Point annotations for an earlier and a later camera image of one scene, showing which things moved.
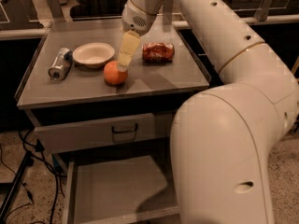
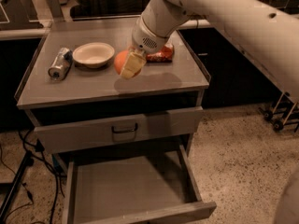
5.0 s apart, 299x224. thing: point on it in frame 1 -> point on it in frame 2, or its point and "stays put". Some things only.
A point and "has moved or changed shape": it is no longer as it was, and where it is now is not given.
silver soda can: x=61 y=64 stays put
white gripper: x=136 y=20 -> x=147 y=40
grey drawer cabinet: x=80 y=102 stays put
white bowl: x=92 y=55 stays put
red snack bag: x=158 y=52 stays put
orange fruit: x=113 y=75 has moved or changed shape
